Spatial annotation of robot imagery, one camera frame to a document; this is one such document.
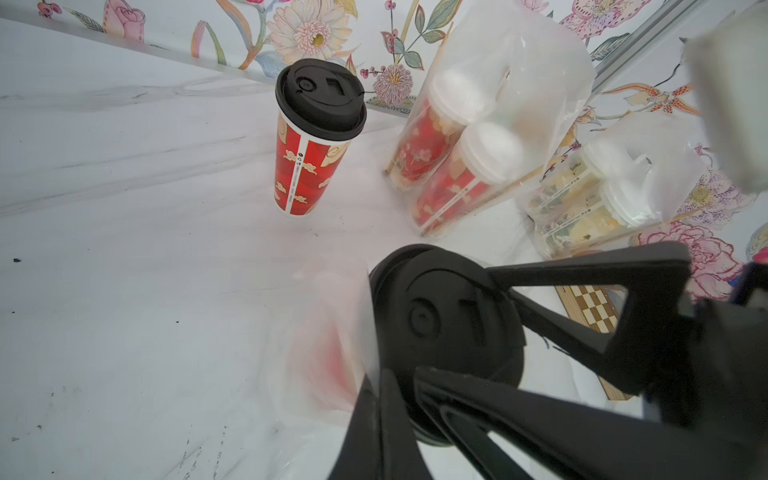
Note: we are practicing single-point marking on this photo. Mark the red cup white lid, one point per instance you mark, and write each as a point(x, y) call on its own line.
point(453, 100)
point(486, 156)

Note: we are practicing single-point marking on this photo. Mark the red cup black lid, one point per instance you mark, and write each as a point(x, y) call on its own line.
point(436, 308)
point(321, 111)

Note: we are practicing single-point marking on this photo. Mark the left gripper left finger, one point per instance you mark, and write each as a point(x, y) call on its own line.
point(361, 453)

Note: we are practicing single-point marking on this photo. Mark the wooden chessboard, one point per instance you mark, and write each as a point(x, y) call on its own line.
point(595, 307)

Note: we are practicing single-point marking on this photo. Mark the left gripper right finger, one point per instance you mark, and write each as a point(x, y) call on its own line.
point(400, 456)

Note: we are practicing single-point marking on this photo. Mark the cream cup white lid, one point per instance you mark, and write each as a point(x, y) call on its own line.
point(595, 162)
point(615, 208)

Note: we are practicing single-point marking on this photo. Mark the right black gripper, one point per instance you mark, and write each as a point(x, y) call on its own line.
point(624, 315)

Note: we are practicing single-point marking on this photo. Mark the clear plastic carrier bag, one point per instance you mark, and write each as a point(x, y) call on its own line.
point(635, 174)

